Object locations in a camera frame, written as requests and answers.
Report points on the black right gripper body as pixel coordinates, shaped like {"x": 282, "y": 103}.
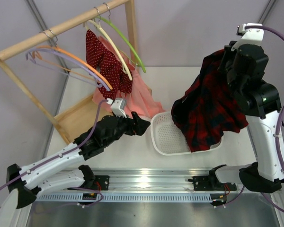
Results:
{"x": 226, "y": 57}

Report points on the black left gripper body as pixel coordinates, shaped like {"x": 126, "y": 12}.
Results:
{"x": 134, "y": 124}

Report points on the purple plastic hanger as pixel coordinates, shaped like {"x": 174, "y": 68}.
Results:
{"x": 65, "y": 68}

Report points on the red plaid skirt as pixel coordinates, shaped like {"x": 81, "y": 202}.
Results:
{"x": 207, "y": 109}

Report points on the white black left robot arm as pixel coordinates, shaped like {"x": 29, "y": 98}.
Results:
{"x": 44, "y": 176}

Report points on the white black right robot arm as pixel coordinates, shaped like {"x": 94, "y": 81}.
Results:
{"x": 261, "y": 105}

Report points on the pink skirt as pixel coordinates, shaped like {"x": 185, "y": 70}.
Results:
{"x": 140, "y": 100}

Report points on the red polka dot skirt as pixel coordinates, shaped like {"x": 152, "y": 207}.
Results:
{"x": 101, "y": 55}

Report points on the green plastic hanger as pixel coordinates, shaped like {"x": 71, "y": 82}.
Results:
{"x": 139, "y": 62}

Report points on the cream plastic hanger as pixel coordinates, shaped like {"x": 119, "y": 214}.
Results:
{"x": 103, "y": 32}

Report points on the orange plastic hanger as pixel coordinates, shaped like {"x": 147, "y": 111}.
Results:
{"x": 74, "y": 59}

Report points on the white perforated plastic basket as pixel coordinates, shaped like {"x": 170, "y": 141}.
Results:
{"x": 166, "y": 137}

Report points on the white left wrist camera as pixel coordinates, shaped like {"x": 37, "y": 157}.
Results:
{"x": 118, "y": 106}

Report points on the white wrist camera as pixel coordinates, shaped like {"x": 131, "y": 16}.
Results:
{"x": 118, "y": 106}
{"x": 249, "y": 35}

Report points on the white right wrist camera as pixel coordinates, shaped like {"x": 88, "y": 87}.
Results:
{"x": 249, "y": 35}

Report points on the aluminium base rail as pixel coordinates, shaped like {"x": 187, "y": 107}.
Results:
{"x": 147, "y": 180}

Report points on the aluminium frame post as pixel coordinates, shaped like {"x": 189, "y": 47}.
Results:
{"x": 268, "y": 9}

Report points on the white slotted cable duct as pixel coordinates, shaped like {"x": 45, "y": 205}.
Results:
{"x": 127, "y": 197}

